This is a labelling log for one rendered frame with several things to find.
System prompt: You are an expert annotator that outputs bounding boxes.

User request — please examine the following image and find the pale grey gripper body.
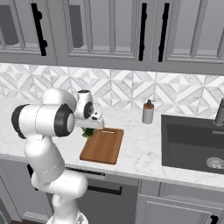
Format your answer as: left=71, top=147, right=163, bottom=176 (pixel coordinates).
left=74, top=117, right=106, bottom=130

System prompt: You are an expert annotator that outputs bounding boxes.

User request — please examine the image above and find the green sponge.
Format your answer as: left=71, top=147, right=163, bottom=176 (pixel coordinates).
left=80, top=127, right=97, bottom=138

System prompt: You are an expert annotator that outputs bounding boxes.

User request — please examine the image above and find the brown wooden cutting board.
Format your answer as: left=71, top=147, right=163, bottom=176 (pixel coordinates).
left=79, top=127, right=125, bottom=166

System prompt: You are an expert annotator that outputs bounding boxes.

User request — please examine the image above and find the grey soap dispenser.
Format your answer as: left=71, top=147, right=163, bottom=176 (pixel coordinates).
left=141, top=99, right=155, bottom=125

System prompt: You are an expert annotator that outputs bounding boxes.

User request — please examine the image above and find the grey glass cupboard door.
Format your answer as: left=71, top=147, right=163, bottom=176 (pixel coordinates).
left=56, top=0, right=151, bottom=72
left=150, top=0, right=224, bottom=76
left=0, top=0, right=59, bottom=67

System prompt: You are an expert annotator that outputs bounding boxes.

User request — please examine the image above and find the grey dishwasher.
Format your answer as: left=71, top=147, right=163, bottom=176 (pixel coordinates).
left=65, top=166, right=140, bottom=224

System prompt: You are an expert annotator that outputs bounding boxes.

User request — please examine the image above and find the dark grey sink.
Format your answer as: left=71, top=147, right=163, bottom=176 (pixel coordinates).
left=160, top=114, right=224, bottom=176

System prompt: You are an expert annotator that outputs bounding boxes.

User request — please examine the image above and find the grey base cupboard door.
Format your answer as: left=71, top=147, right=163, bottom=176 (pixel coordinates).
left=136, top=193, right=224, bottom=224
left=0, top=157, right=54, bottom=223

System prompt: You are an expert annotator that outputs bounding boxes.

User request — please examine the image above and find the grey false drawer front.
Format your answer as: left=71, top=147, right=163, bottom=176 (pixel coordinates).
left=139, top=178, right=224, bottom=208

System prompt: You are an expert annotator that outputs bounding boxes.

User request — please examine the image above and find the dark grey tap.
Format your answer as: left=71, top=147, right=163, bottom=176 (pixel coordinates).
left=213, top=97, right=224, bottom=127

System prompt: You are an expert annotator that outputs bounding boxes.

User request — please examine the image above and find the black dishwasher handle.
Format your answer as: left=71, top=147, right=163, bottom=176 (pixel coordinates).
left=87, top=185, right=123, bottom=197

